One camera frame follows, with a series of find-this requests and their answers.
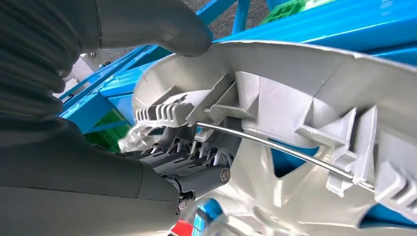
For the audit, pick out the green plastic crate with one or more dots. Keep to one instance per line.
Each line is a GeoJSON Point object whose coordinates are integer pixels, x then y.
{"type": "Point", "coordinates": [107, 133]}
{"type": "Point", "coordinates": [286, 11]}

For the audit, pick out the blue metal shelf rack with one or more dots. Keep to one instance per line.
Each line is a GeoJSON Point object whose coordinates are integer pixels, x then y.
{"type": "Point", "coordinates": [325, 26]}

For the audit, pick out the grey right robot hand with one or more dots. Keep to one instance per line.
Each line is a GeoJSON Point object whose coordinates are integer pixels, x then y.
{"type": "Point", "coordinates": [81, 189]}

